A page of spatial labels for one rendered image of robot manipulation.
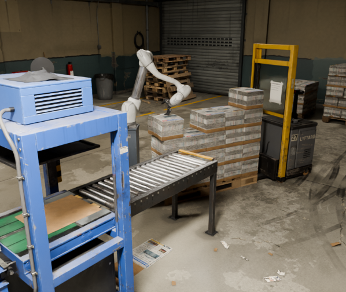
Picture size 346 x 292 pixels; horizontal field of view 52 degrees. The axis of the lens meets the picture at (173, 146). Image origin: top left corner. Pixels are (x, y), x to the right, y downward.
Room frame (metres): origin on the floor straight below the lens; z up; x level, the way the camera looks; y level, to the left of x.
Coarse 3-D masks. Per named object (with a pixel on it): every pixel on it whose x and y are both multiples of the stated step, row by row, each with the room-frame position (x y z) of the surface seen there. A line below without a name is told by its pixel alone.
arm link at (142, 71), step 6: (144, 66) 3.98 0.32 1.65; (138, 72) 4.01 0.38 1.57; (144, 72) 4.00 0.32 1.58; (138, 78) 4.00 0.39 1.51; (144, 78) 4.01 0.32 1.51; (138, 84) 4.00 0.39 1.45; (138, 90) 4.00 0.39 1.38; (132, 96) 4.01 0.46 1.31; (138, 96) 4.01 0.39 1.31; (138, 102) 4.00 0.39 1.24; (138, 108) 4.00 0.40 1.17
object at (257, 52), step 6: (258, 48) 5.17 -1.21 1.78; (258, 54) 5.16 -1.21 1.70; (252, 60) 5.15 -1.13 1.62; (252, 66) 5.14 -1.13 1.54; (258, 66) 5.11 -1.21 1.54; (252, 72) 5.13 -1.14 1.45; (258, 72) 5.12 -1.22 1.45; (252, 78) 5.13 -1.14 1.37; (258, 78) 5.13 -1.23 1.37; (252, 84) 5.12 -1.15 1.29
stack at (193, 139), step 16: (192, 128) 4.39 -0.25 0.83; (240, 128) 4.39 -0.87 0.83; (160, 144) 3.96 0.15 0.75; (176, 144) 3.93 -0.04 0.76; (192, 144) 4.04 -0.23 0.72; (208, 144) 4.15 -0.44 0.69; (224, 144) 4.27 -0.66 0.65; (208, 160) 4.15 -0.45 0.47; (224, 160) 4.28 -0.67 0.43; (224, 176) 4.28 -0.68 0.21; (192, 192) 4.19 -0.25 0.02; (208, 192) 4.16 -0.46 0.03
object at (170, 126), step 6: (156, 120) 3.95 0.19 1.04; (162, 120) 3.87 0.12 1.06; (168, 120) 3.88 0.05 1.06; (174, 120) 3.89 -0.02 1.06; (180, 120) 3.93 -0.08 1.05; (156, 126) 3.94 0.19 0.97; (162, 126) 3.83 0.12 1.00; (168, 126) 3.86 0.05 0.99; (174, 126) 3.90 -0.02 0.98; (180, 126) 3.94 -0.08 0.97; (156, 132) 3.94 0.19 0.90; (162, 132) 3.83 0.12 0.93; (168, 132) 3.87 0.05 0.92; (174, 132) 3.91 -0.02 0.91; (180, 132) 3.95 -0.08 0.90
